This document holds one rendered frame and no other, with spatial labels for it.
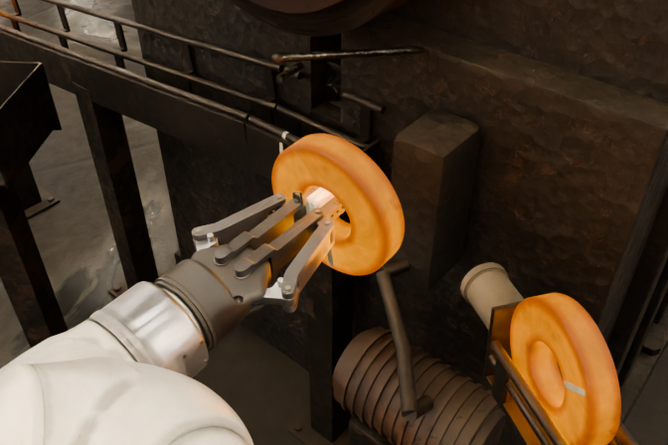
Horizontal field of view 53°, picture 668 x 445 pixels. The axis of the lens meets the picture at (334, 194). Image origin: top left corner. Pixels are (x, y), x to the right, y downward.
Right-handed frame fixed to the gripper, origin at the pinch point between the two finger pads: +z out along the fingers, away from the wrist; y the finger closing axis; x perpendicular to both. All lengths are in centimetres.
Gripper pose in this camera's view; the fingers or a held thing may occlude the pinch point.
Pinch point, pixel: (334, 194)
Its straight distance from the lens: 68.0
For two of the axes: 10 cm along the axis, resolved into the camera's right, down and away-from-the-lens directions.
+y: 7.7, 4.0, -5.0
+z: 6.4, -5.1, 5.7
